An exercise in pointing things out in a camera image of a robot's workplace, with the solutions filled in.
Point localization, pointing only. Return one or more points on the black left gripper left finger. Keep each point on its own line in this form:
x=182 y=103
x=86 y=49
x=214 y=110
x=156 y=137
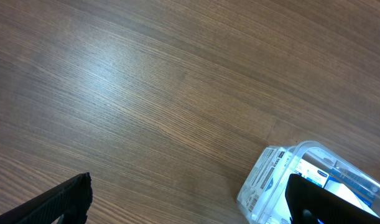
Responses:
x=68 y=203

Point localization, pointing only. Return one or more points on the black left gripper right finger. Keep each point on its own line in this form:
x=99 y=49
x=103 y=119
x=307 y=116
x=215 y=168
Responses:
x=311 y=204

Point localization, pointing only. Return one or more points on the white medicine box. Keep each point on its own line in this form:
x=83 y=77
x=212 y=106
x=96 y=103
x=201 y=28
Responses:
x=281 y=213

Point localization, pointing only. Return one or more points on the blue lozenge box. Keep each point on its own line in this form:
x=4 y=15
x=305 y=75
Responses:
x=360 y=187

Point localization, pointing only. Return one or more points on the white Panadol box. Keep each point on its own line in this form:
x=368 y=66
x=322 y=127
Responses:
x=342 y=191

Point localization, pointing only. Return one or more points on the clear plastic container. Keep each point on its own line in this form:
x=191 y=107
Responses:
x=269 y=176

